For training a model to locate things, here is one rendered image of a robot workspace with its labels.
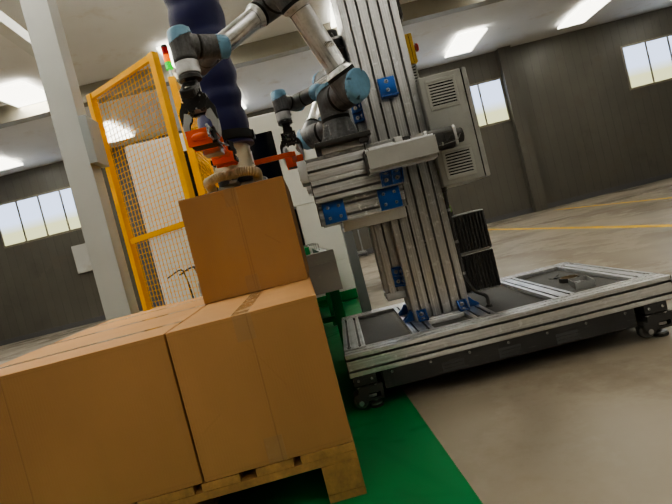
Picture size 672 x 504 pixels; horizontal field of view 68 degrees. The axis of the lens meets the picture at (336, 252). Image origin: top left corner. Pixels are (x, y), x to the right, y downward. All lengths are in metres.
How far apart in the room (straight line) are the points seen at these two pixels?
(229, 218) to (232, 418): 0.81
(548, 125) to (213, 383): 12.46
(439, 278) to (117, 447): 1.40
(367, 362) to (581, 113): 12.22
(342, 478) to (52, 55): 3.08
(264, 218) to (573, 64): 12.47
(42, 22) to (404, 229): 2.63
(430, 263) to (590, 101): 11.89
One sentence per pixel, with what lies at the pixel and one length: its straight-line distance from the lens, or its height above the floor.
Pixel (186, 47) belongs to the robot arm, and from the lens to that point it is 1.72.
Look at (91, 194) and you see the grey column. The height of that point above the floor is 1.29.
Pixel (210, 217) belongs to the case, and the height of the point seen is 0.86.
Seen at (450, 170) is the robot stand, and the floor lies 0.82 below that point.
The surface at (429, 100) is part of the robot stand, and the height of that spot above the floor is 1.13.
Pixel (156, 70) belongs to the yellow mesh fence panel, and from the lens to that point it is 3.58.
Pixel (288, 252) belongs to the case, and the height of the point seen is 0.66.
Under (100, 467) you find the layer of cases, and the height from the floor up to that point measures 0.26.
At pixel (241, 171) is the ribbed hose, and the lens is 2.03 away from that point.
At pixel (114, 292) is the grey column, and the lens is 3.43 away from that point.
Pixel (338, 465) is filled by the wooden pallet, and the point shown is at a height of 0.09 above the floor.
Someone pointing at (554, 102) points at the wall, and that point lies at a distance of 13.54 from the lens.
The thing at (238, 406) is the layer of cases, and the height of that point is 0.31.
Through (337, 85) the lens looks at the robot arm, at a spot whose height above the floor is 1.21.
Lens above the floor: 0.69
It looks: 2 degrees down
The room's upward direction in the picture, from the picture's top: 14 degrees counter-clockwise
